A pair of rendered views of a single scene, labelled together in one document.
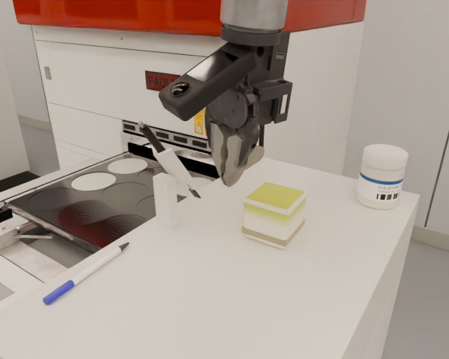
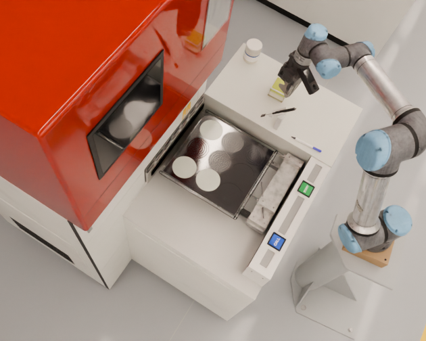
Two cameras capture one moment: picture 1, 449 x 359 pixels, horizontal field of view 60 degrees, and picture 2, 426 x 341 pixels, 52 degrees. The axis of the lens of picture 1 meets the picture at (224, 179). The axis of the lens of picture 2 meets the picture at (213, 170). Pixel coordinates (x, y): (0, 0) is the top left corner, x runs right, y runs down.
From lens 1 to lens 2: 1.92 m
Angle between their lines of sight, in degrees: 74
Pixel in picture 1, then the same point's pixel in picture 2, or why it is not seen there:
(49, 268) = (277, 178)
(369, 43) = not seen: outside the picture
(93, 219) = (247, 168)
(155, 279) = (305, 126)
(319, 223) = (269, 80)
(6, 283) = (312, 167)
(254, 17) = not seen: hidden behind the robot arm
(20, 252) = (268, 194)
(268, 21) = not seen: hidden behind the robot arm
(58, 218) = (248, 183)
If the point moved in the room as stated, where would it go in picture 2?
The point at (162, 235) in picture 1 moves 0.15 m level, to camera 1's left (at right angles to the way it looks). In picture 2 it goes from (283, 127) to (287, 159)
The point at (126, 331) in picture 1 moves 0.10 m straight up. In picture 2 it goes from (326, 130) to (334, 118)
